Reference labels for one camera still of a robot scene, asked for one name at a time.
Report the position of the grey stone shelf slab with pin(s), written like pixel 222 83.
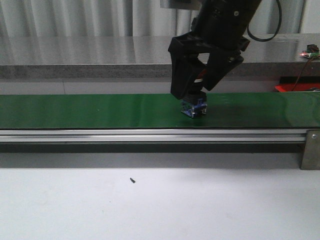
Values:
pixel 101 57

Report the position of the aluminium conveyor frame rail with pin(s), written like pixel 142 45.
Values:
pixel 153 135

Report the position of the grey metal support bracket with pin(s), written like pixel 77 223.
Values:
pixel 311 153

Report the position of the red plastic tray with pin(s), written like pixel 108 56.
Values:
pixel 300 87

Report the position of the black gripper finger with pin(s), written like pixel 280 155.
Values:
pixel 219 64
pixel 186 67

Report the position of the small green circuit board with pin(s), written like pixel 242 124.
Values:
pixel 312 51

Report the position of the green conveyor belt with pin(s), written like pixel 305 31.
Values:
pixel 260 110

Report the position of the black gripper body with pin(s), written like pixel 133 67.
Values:
pixel 221 24

